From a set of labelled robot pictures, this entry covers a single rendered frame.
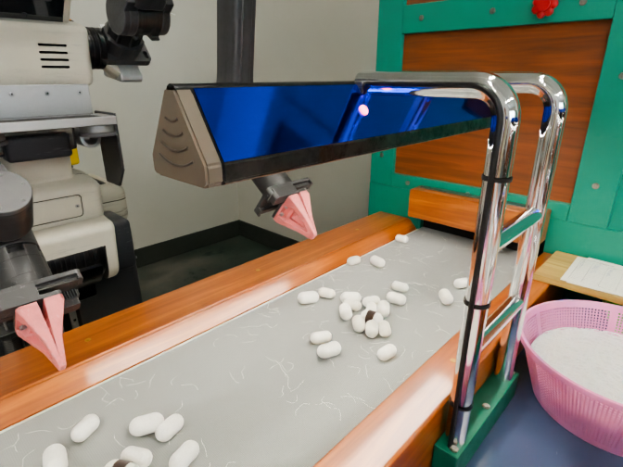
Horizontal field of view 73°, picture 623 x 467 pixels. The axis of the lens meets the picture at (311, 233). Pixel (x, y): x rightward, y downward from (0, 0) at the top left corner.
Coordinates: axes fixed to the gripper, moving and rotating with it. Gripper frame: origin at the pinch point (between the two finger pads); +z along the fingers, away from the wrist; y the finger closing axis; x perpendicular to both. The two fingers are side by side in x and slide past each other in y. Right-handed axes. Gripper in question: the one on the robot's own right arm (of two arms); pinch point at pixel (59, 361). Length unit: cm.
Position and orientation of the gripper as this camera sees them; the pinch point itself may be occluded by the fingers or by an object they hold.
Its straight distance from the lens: 56.9
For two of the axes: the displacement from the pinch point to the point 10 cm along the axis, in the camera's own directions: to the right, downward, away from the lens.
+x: -4.8, 5.5, 6.8
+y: 6.9, -2.4, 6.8
